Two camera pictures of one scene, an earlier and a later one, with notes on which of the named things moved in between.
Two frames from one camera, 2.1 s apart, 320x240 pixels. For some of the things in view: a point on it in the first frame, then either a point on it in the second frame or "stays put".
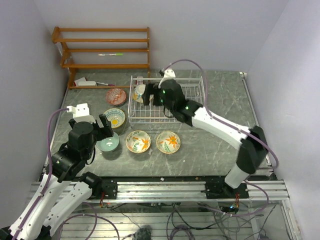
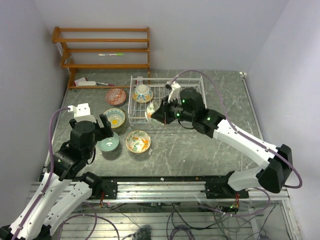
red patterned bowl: (115, 96) stays put
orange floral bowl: (168, 142) → (150, 109)
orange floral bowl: (138, 92) stays put
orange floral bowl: (138, 141) stays put
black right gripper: (149, 91) → (161, 114)
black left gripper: (106, 125) stays put
